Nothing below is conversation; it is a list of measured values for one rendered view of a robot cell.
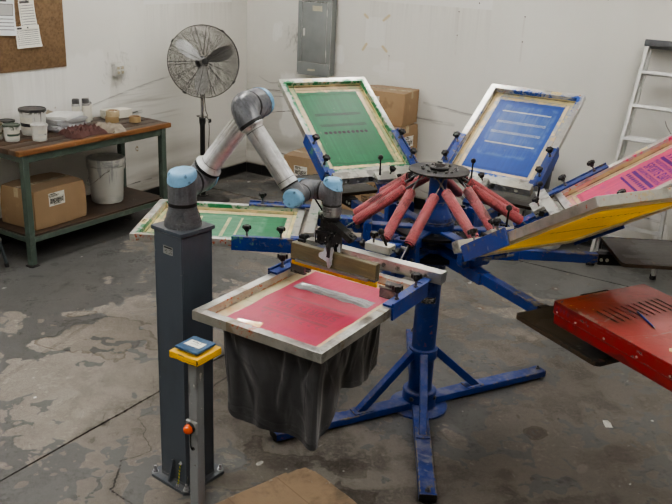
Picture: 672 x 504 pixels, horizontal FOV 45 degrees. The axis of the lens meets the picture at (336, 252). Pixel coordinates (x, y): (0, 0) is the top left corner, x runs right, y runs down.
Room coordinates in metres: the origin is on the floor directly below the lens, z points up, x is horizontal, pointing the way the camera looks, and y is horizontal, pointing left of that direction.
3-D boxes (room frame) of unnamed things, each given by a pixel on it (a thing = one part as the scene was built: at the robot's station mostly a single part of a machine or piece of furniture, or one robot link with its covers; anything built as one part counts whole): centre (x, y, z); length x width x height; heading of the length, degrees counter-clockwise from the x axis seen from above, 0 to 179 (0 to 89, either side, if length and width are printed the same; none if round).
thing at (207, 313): (2.96, 0.07, 0.97); 0.79 x 0.58 x 0.04; 148
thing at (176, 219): (3.15, 0.63, 1.25); 0.15 x 0.15 x 0.10
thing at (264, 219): (3.88, 0.42, 1.05); 1.08 x 0.61 x 0.23; 88
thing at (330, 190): (3.08, 0.03, 1.39); 0.09 x 0.08 x 0.11; 70
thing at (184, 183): (3.15, 0.63, 1.37); 0.13 x 0.12 x 0.14; 160
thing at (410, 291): (3.01, -0.29, 0.98); 0.30 x 0.05 x 0.07; 148
